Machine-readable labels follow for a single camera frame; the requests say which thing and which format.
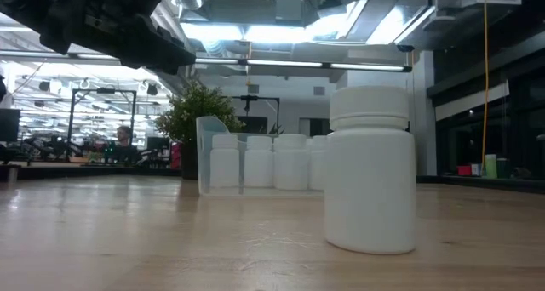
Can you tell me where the red background object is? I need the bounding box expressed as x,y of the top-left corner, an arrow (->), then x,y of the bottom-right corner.
169,141 -> 182,171

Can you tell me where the white pill bottle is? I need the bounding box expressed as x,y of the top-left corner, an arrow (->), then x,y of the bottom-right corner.
307,134 -> 329,191
209,134 -> 241,189
272,133 -> 309,191
323,85 -> 417,255
243,134 -> 275,189

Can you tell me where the clear plastic basket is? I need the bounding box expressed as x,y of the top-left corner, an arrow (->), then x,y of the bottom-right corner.
195,115 -> 331,197

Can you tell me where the linear ceiling light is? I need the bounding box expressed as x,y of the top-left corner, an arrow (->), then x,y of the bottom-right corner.
195,57 -> 413,73

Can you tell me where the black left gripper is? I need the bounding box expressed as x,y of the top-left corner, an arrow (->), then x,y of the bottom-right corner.
40,0 -> 197,75

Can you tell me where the dark green cup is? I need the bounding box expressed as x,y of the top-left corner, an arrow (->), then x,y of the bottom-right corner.
496,157 -> 510,180

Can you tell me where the pale green cup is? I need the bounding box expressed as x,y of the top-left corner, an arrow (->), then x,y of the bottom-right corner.
484,153 -> 498,180

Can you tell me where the person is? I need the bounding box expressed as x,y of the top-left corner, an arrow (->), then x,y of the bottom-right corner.
111,124 -> 137,164

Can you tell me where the black gantry frame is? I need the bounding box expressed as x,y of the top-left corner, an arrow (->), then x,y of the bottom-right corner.
232,94 -> 281,134
67,88 -> 137,160

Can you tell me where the black monitor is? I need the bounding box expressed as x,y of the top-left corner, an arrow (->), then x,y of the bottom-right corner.
0,107 -> 21,143

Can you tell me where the bushy green potted plant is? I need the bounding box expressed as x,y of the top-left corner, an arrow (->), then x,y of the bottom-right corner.
153,81 -> 246,180

